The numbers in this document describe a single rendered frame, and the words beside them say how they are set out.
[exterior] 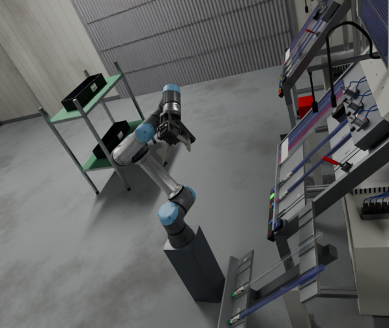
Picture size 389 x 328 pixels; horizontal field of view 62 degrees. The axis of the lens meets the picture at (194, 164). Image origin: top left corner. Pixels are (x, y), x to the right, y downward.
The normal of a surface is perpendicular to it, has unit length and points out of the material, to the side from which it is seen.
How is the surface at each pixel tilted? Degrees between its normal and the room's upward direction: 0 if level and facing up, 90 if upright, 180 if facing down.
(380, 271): 90
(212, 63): 90
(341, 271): 0
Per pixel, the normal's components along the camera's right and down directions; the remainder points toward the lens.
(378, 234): -0.33, -0.77
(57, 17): -0.26, 0.63
